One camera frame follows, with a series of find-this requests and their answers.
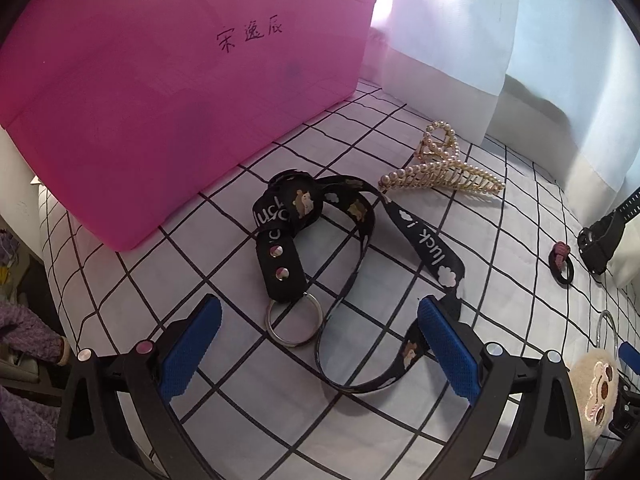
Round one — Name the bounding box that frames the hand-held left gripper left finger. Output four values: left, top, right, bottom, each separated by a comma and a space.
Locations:
54, 294, 223, 480

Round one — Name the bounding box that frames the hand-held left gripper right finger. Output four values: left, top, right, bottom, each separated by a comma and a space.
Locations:
417, 296, 583, 480

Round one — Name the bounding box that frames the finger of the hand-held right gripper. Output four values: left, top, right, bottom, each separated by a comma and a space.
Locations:
607, 390, 640, 436
618, 342, 640, 376

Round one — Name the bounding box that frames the silver bangle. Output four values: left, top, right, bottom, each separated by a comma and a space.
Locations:
596, 310, 618, 351

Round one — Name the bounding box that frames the beige sloth plush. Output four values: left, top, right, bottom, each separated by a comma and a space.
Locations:
567, 350, 621, 443

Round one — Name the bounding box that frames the black hair tie pink charm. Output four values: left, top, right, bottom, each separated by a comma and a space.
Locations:
548, 241, 575, 286

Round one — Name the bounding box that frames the black wrist watch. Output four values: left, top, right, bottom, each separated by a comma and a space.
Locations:
577, 185, 640, 276

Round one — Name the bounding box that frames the black printed lanyard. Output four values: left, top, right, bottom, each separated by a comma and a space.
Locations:
252, 172, 466, 396

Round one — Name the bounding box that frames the pearl hair claw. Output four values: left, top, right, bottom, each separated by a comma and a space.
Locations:
378, 121, 506, 206

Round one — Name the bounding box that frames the pink plastic tub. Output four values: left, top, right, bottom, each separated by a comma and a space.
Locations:
0, 0, 401, 252

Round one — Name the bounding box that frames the white curtain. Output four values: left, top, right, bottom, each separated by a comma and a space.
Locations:
607, 220, 640, 293
370, 0, 526, 146

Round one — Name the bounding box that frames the white checkered cloth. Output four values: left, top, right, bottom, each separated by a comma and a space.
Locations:
40, 77, 640, 480

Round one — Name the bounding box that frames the purple fuzzy clothing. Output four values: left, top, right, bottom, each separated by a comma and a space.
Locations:
0, 305, 68, 461

